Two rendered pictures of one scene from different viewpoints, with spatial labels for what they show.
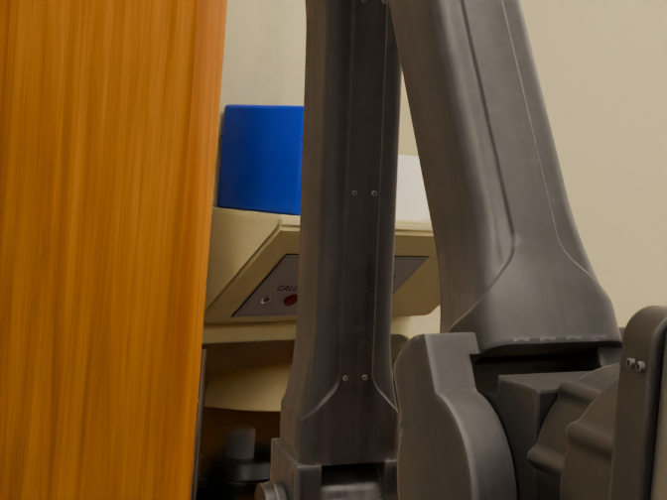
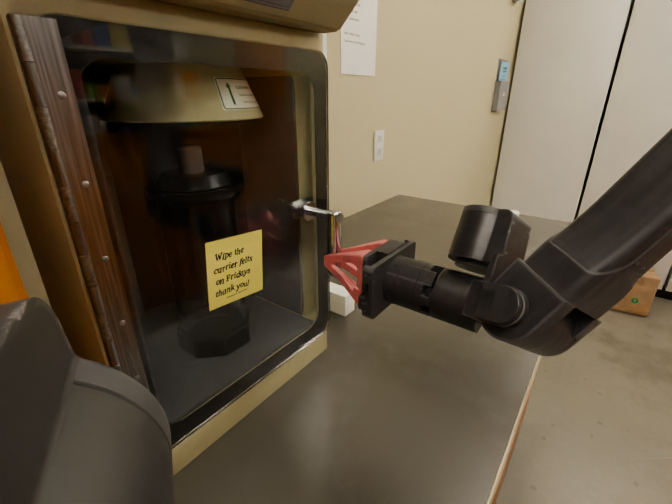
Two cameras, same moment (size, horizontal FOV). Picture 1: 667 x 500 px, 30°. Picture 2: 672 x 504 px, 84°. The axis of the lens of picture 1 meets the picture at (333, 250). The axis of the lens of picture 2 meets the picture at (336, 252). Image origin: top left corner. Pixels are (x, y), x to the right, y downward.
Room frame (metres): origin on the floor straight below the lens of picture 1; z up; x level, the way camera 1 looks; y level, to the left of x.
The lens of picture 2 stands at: (0.78, -0.05, 1.34)
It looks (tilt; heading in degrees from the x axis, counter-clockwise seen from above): 23 degrees down; 354
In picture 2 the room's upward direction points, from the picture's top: straight up
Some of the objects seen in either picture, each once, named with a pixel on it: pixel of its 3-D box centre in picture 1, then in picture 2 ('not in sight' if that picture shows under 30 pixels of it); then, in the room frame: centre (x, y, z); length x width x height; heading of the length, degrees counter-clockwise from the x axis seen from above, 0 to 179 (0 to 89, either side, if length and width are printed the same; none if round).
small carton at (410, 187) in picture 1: (388, 187); not in sight; (1.18, -0.05, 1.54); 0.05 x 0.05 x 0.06; 53
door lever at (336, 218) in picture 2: not in sight; (324, 239); (1.24, -0.08, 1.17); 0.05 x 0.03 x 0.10; 47
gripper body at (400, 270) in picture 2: not in sight; (409, 283); (1.15, -0.17, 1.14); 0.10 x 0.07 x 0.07; 137
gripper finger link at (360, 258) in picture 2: not in sight; (359, 265); (1.21, -0.12, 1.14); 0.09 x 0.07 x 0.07; 47
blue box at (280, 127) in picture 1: (300, 162); not in sight; (1.09, 0.03, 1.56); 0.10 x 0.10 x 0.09; 48
